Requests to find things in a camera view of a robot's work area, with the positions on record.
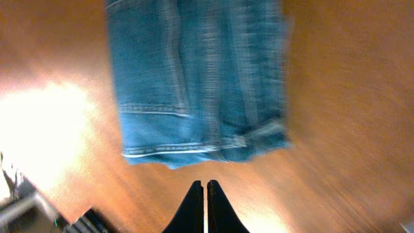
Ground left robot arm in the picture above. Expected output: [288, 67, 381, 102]
[1, 180, 248, 233]

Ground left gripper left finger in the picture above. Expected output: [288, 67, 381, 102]
[162, 181, 204, 233]

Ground dark blue jeans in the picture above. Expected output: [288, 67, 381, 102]
[105, 0, 289, 169]

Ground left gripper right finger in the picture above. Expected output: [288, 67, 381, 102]
[207, 180, 249, 233]

